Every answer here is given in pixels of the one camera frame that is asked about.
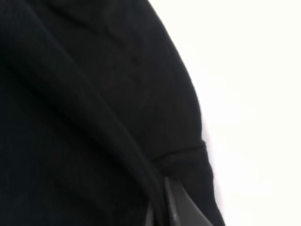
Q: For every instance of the black printed t-shirt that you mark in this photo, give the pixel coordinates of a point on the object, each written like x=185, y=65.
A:
x=94, y=97

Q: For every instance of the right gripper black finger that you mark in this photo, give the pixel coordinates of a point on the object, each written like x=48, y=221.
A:
x=170, y=205

